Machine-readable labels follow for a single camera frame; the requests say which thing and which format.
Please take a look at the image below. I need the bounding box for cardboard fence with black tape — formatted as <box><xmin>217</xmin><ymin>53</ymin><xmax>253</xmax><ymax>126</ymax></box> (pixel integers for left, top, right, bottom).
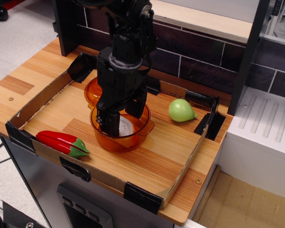
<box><xmin>6</xmin><ymin>53</ymin><xmax>232</xmax><ymax>223</ymax></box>

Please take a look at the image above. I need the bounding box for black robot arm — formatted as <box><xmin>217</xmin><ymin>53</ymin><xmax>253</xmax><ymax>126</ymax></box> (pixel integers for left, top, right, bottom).
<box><xmin>77</xmin><ymin>0</ymin><xmax>157</xmax><ymax>137</ymax></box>

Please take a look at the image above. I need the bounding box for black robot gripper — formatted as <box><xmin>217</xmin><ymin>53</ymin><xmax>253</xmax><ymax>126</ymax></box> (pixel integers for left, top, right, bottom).
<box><xmin>96</xmin><ymin>47</ymin><xmax>149</xmax><ymax>137</ymax></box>

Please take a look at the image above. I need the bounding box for grey oven control panel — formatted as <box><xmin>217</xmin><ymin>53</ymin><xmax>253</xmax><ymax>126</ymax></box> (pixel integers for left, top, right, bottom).
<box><xmin>57</xmin><ymin>185</ymin><xmax>114</xmax><ymax>228</ymax></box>

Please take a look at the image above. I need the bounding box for green toy pear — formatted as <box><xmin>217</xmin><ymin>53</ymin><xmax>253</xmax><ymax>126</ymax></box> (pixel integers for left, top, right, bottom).
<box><xmin>168</xmin><ymin>99</ymin><xmax>198</xmax><ymax>122</ymax></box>

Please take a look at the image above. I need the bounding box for white dish drainer sink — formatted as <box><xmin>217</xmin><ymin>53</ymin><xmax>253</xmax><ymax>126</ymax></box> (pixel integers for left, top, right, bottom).
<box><xmin>219</xmin><ymin>87</ymin><xmax>285</xmax><ymax>198</ymax></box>

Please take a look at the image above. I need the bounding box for orange transparent plastic pot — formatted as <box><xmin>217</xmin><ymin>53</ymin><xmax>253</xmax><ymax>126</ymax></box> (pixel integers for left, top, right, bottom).
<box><xmin>88</xmin><ymin>97</ymin><xmax>155</xmax><ymax>152</ymax></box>

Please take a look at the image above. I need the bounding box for red toy chili pepper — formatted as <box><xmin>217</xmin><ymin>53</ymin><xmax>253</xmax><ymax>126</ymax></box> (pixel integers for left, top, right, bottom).
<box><xmin>36</xmin><ymin>131</ymin><xmax>90</xmax><ymax>158</ymax></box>

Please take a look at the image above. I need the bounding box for white and orange toy sushi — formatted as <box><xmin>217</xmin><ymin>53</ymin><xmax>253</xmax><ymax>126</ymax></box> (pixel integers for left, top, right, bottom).
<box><xmin>119</xmin><ymin>116</ymin><xmax>134</xmax><ymax>137</ymax></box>

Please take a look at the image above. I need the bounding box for orange transparent pot lid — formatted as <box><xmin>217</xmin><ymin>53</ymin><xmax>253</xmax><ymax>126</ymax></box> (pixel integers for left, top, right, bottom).
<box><xmin>84</xmin><ymin>77</ymin><xmax>102</xmax><ymax>102</ymax></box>

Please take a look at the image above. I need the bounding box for black caster wheel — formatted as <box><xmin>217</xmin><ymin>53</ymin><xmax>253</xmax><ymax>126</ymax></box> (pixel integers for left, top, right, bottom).
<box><xmin>0</xmin><ymin>6</ymin><xmax>9</xmax><ymax>21</ymax></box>

